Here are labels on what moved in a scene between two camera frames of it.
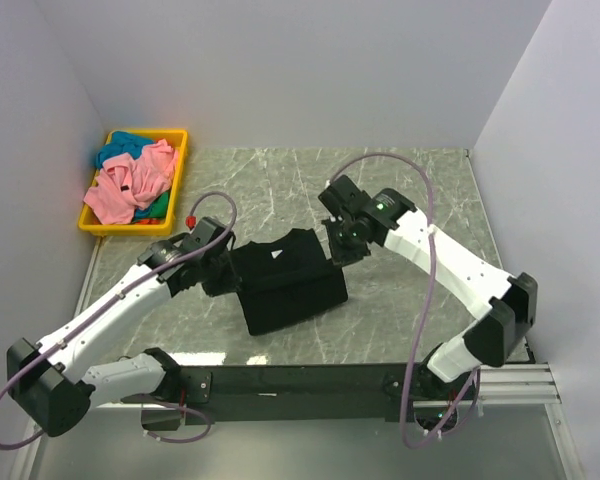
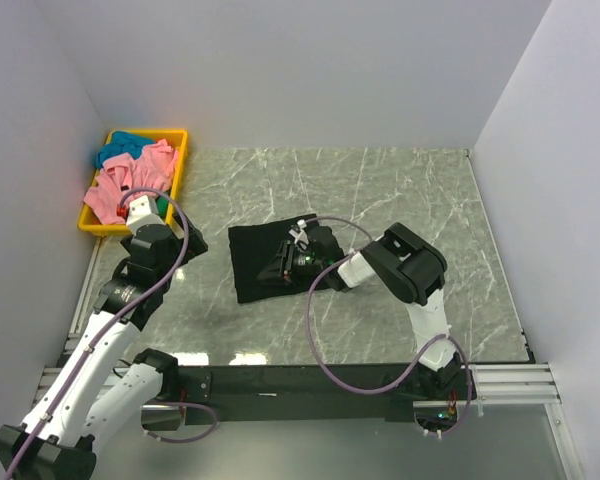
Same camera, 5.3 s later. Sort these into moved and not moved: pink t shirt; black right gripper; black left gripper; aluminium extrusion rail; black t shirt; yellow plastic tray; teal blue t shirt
Moved: black left gripper; black t shirt; black right gripper
Not moved: pink t shirt; yellow plastic tray; teal blue t shirt; aluminium extrusion rail
